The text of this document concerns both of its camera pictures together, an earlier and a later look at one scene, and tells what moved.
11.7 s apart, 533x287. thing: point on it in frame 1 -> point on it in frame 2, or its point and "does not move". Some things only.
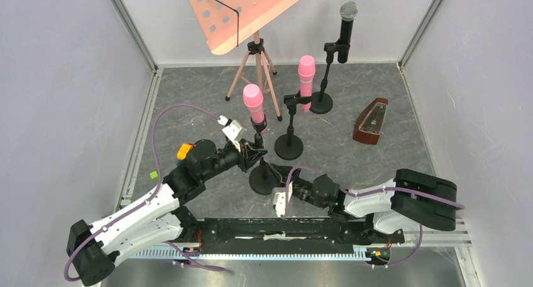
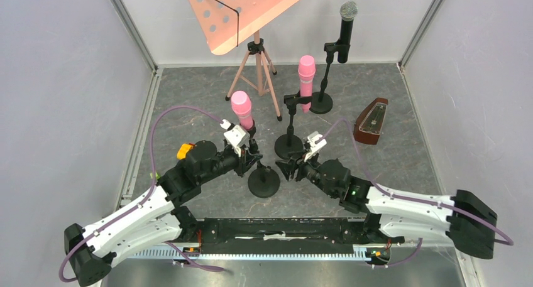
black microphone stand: (322, 103) does not move
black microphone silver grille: (347, 11) does not move
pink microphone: (253, 98) -> (242, 105)
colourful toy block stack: (185, 148) does not move
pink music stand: (226, 14) does not move
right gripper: (283, 172) -> (287, 168)
